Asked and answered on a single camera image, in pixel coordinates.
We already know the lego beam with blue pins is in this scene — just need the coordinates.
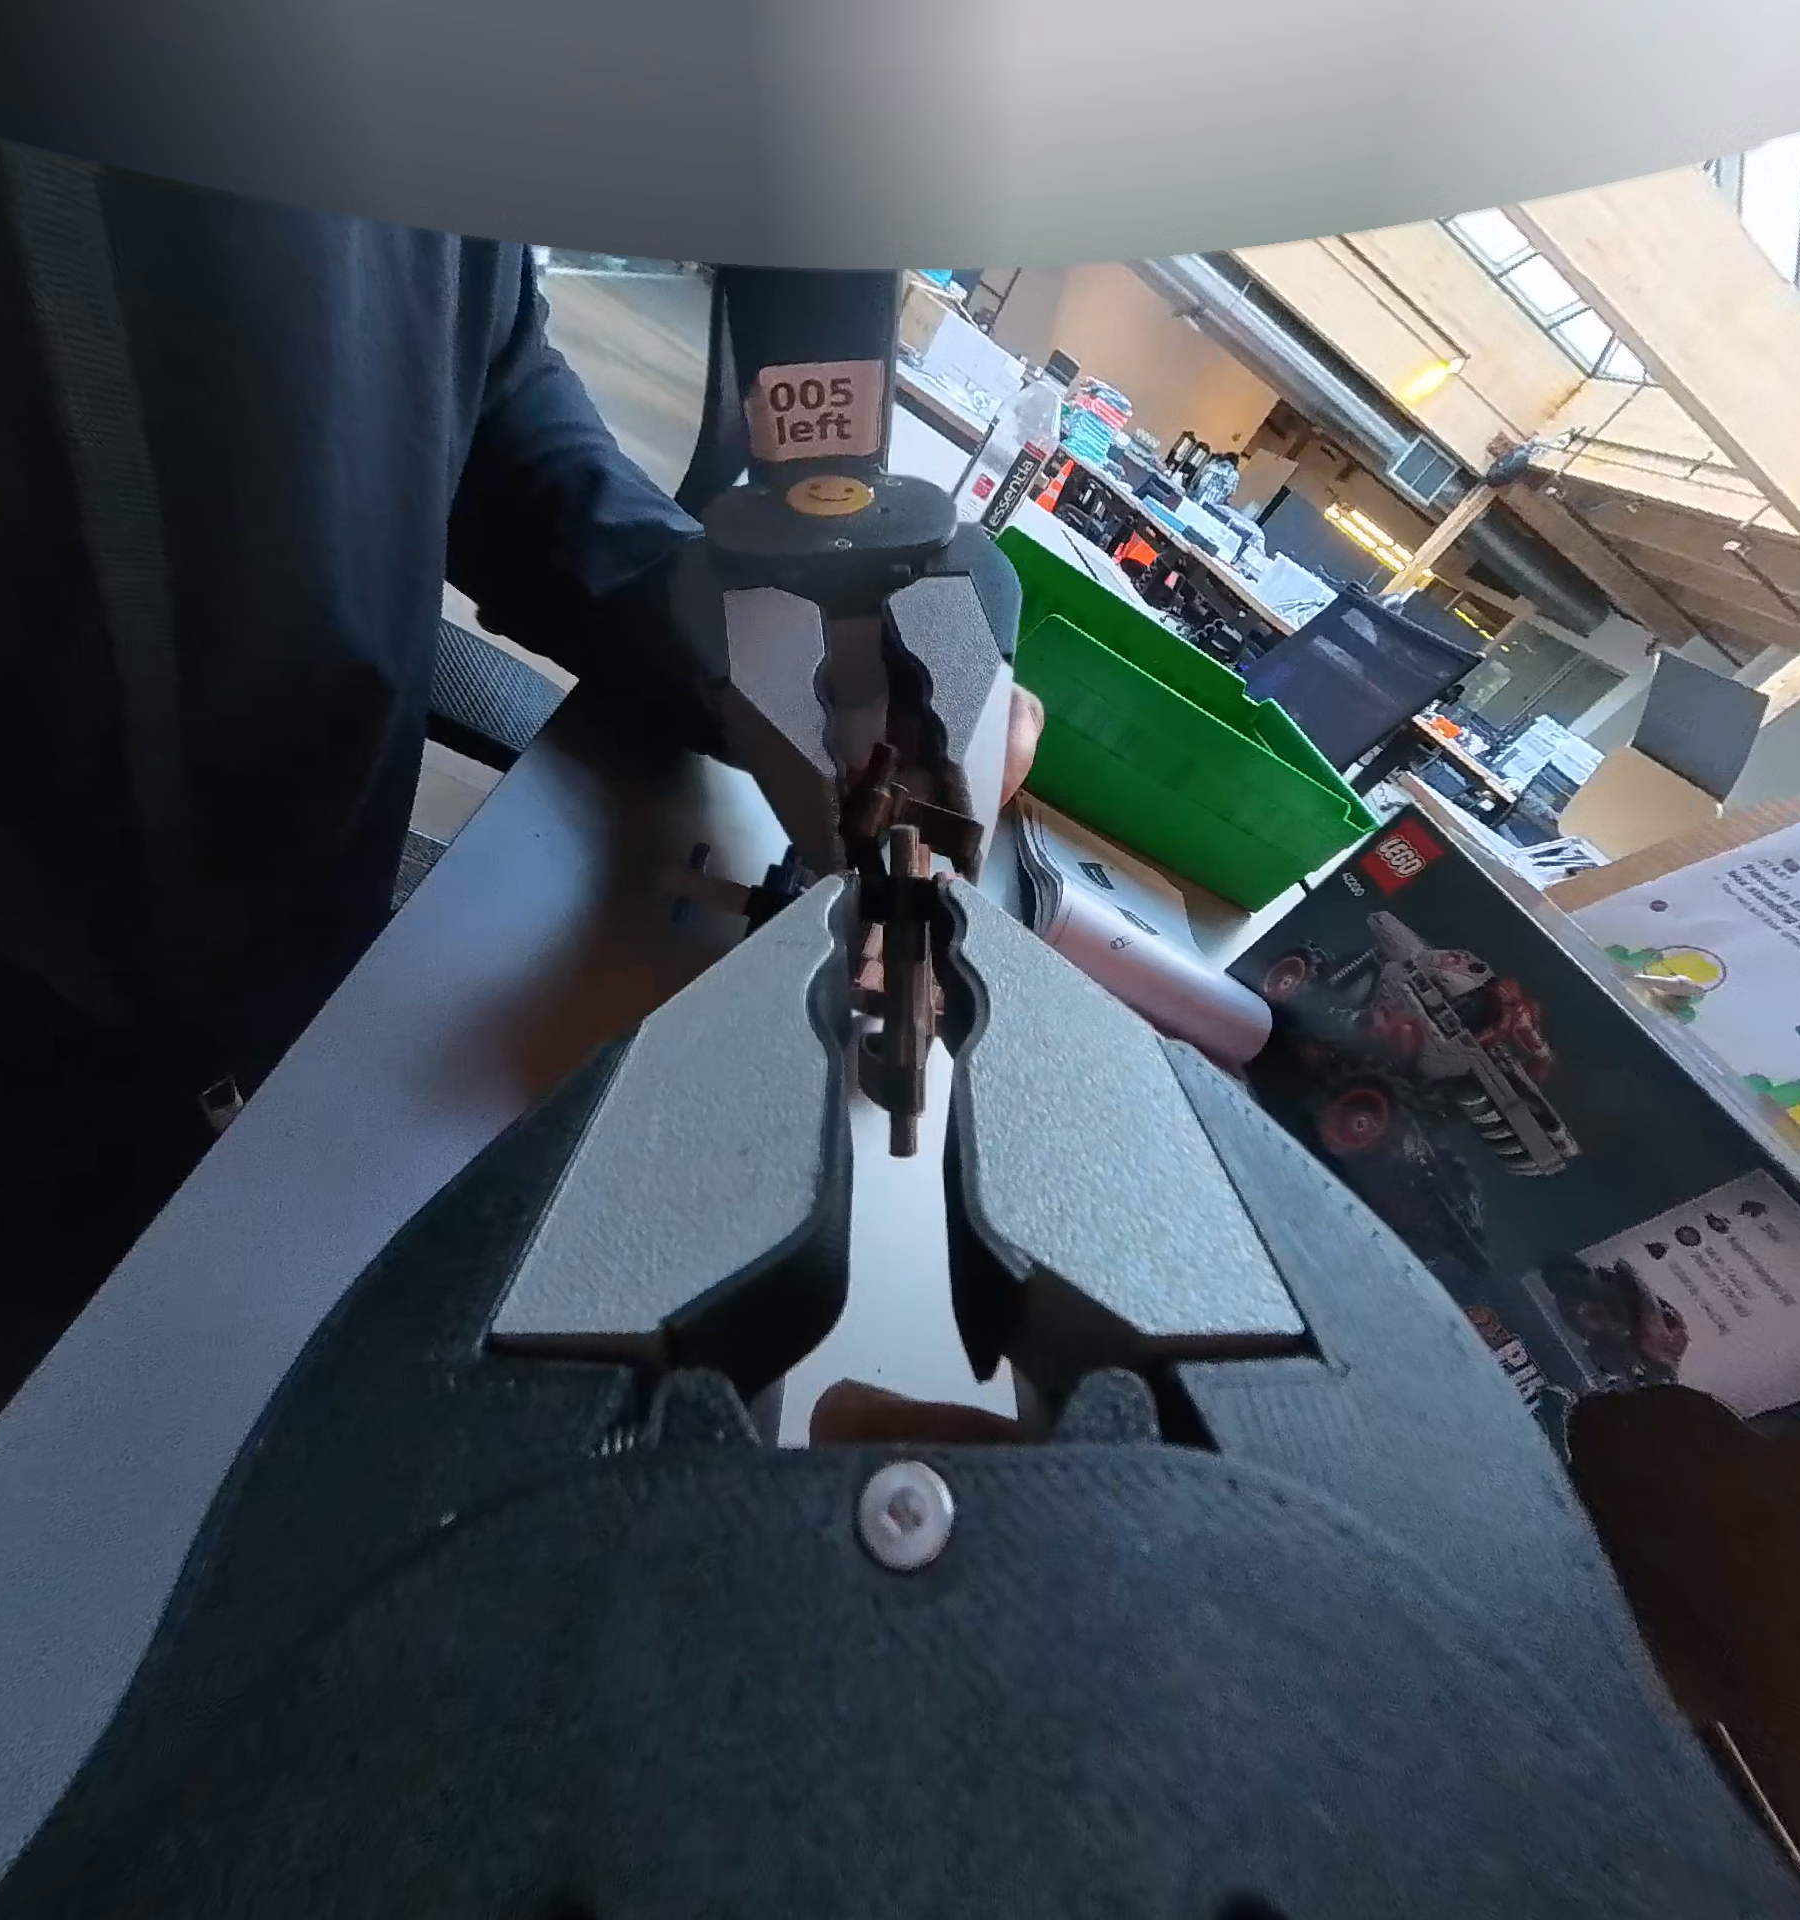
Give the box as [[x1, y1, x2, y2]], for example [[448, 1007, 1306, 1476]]
[[661, 844, 804, 930]]

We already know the metal ventilation duct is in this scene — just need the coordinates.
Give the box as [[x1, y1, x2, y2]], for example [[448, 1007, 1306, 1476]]
[[1139, 257, 1428, 482]]

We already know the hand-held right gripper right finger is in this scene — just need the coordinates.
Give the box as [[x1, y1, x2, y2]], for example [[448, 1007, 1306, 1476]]
[[923, 878, 1307, 1387]]

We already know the person in dark sweater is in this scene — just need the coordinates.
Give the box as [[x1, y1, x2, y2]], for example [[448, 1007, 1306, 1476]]
[[0, 136, 542, 1472]]

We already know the grey mesh office chair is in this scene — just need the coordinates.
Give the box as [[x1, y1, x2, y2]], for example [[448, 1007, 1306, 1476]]
[[392, 615, 572, 903]]

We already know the person's left forearm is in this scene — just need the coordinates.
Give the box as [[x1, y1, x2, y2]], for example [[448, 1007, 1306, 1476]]
[[450, 248, 722, 768]]

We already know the green plastic bin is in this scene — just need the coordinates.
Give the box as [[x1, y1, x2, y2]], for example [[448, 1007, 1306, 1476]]
[[989, 526, 1382, 912]]

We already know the printed paper sheet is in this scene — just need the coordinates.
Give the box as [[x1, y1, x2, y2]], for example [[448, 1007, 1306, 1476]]
[[1568, 802, 1800, 1218]]

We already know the lego instruction booklet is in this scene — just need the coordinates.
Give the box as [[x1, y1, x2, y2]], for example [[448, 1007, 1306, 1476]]
[[1013, 797, 1274, 1067]]

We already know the dark office chair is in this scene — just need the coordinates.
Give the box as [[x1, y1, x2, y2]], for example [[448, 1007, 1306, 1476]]
[[1260, 587, 1487, 781]]

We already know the cluttered workbench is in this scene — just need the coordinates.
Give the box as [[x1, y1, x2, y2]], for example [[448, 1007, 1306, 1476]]
[[901, 270, 1323, 632]]

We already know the dark lego set box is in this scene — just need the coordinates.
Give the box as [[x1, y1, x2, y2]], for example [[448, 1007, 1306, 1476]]
[[1231, 810, 1800, 1443]]

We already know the clear water bottle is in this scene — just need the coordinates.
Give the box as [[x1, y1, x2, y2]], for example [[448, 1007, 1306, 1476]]
[[981, 374, 1067, 528]]

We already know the black lego technic assembly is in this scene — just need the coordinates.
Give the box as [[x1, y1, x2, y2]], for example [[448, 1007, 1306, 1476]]
[[838, 736, 991, 1158]]

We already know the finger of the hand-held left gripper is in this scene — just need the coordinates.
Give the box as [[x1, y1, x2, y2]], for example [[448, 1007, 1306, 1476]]
[[878, 573, 1015, 887], [719, 587, 880, 874]]

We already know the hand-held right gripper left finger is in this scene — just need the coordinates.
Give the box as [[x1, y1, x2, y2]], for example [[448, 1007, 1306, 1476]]
[[492, 875, 861, 1396]]

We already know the brown cardboard box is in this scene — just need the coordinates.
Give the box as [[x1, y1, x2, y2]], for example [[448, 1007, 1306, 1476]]
[[1568, 1385, 1800, 1920]]

